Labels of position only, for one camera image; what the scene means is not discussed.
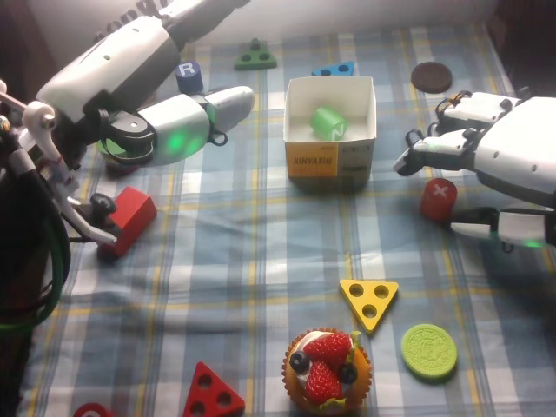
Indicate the green triangle block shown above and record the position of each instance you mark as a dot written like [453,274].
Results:
[254,58]

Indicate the blue plaid tablecloth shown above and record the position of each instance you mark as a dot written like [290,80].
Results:
[260,282]

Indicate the red rectangular block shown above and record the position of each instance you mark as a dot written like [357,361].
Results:
[132,213]

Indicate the blue cylinder block letter R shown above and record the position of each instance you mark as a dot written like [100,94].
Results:
[189,76]

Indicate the red round block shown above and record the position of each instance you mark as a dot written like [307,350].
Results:
[93,410]

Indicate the brown toy cookie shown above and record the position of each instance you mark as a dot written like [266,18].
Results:
[431,77]

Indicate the blue triangle block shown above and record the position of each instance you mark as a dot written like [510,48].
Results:
[334,69]

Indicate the green toy cookie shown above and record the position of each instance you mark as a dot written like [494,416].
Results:
[428,352]

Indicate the yellow triangle block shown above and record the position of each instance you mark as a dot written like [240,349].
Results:
[368,299]

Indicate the white paper box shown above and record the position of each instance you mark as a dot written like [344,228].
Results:
[330,160]

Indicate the toy strawberry tart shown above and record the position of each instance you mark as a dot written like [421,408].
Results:
[326,369]

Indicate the green round toy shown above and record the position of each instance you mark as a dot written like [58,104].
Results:
[106,151]

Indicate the green cylinder block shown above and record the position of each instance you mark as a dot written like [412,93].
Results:
[326,121]

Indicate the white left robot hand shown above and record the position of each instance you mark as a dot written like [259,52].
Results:
[113,69]

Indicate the red cylinder block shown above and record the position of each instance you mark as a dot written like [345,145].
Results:
[436,200]

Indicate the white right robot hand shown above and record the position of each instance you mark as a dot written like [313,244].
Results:
[512,143]

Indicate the red triangle block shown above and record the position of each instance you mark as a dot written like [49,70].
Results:
[213,395]

